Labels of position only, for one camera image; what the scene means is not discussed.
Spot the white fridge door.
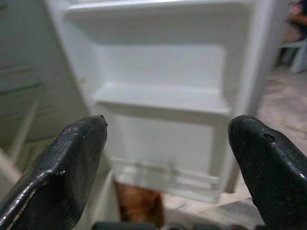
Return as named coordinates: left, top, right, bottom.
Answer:
left=45, top=0, right=288, bottom=204

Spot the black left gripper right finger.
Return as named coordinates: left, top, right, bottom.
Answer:
left=227, top=115, right=307, bottom=230

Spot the clear fridge door bin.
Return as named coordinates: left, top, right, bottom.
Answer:
left=110, top=156, right=222, bottom=202

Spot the grey plastic stool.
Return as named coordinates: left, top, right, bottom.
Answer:
left=277, top=39, right=307, bottom=74

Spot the grey mini fridge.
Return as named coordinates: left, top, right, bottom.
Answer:
left=0, top=0, right=120, bottom=230

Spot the white fridge door shelf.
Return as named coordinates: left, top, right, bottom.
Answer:
left=63, top=0, right=261, bottom=16
left=92, top=82, right=232, bottom=116

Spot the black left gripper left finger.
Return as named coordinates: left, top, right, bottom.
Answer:
left=0, top=115, right=108, bottom=230

